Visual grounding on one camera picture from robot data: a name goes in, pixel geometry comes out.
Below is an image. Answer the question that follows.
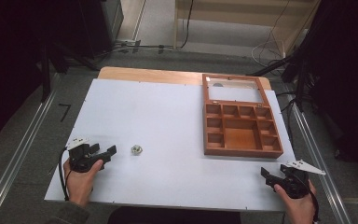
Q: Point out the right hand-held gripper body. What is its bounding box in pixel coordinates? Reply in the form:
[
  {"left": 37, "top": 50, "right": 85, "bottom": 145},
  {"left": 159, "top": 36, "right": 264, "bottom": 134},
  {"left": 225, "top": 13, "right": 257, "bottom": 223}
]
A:
[{"left": 279, "top": 159, "right": 326, "bottom": 200}]

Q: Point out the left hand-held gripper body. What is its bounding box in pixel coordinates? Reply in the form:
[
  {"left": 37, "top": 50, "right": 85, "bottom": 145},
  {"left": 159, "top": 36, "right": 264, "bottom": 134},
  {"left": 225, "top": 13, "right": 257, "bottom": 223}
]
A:
[{"left": 66, "top": 136, "right": 105, "bottom": 174}]

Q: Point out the wooden compartment box with lid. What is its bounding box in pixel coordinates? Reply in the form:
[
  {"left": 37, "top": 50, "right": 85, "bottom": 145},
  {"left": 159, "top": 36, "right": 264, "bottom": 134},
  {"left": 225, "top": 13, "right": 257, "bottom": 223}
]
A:
[{"left": 201, "top": 73, "right": 284, "bottom": 160}]

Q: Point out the person's right hand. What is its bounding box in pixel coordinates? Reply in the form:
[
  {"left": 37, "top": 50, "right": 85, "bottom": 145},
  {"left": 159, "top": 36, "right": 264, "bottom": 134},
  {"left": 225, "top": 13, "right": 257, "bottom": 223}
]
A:
[{"left": 273, "top": 179, "right": 319, "bottom": 224}]

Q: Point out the person's left hand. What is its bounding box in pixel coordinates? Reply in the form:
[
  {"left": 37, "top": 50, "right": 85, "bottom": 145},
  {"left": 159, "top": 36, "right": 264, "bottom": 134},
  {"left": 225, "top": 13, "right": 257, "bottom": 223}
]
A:
[{"left": 62, "top": 158, "right": 104, "bottom": 208}]

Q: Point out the black angled floor tape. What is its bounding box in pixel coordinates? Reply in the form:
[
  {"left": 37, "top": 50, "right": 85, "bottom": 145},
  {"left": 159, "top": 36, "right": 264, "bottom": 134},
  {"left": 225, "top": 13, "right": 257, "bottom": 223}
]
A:
[{"left": 58, "top": 103, "right": 73, "bottom": 123}]

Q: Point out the white table cover board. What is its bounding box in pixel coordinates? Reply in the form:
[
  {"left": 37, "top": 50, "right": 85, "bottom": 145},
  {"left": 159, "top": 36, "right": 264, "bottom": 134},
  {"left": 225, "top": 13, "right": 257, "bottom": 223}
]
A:
[{"left": 44, "top": 77, "right": 296, "bottom": 213}]

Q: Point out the black metal stand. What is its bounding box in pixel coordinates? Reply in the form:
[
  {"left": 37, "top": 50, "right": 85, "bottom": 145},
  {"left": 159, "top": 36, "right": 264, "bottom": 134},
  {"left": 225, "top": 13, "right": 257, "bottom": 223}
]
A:
[
  {"left": 245, "top": 52, "right": 312, "bottom": 113},
  {"left": 38, "top": 40, "right": 101, "bottom": 104}
]

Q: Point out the dark curtain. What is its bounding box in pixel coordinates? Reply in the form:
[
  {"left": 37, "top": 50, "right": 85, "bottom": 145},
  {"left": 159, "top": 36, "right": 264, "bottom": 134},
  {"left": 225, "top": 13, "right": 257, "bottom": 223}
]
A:
[
  {"left": 304, "top": 0, "right": 358, "bottom": 188},
  {"left": 0, "top": 0, "right": 119, "bottom": 150}
]

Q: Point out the light wooden shelf unit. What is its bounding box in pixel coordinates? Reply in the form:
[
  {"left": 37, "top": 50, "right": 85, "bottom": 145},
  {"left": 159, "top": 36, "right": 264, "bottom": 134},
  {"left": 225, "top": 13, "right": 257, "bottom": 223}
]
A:
[{"left": 172, "top": 0, "right": 322, "bottom": 59}]

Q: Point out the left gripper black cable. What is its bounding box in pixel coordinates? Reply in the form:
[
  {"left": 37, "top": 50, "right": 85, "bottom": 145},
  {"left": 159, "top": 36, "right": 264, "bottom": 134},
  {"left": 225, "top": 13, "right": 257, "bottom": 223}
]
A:
[{"left": 57, "top": 147, "right": 73, "bottom": 202}]

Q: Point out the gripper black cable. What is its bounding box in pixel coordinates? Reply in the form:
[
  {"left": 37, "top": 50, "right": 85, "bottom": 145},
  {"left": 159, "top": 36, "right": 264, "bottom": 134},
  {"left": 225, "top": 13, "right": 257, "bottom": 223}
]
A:
[
  {"left": 57, "top": 147, "right": 73, "bottom": 202},
  {"left": 301, "top": 174, "right": 322, "bottom": 224}
]

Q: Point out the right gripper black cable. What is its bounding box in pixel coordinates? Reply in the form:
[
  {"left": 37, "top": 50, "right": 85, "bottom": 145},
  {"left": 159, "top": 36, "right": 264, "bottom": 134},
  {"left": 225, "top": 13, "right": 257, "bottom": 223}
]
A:
[{"left": 301, "top": 174, "right": 322, "bottom": 224}]

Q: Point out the metal floor rail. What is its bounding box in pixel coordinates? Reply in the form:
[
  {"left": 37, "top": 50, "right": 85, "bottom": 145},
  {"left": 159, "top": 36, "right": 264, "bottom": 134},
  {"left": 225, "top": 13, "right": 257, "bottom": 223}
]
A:
[
  {"left": 291, "top": 102, "right": 353, "bottom": 224},
  {"left": 0, "top": 89, "right": 59, "bottom": 224}
]

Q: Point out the white coiled cable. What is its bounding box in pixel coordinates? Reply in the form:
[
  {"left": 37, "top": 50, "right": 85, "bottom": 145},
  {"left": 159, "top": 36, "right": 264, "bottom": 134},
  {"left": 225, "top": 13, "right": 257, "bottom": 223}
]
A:
[{"left": 250, "top": 38, "right": 286, "bottom": 68}]

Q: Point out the black hanging cable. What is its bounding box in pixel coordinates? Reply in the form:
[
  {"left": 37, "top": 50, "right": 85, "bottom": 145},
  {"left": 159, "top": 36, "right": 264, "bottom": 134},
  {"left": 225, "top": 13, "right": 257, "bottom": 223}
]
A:
[{"left": 179, "top": 0, "right": 196, "bottom": 49}]

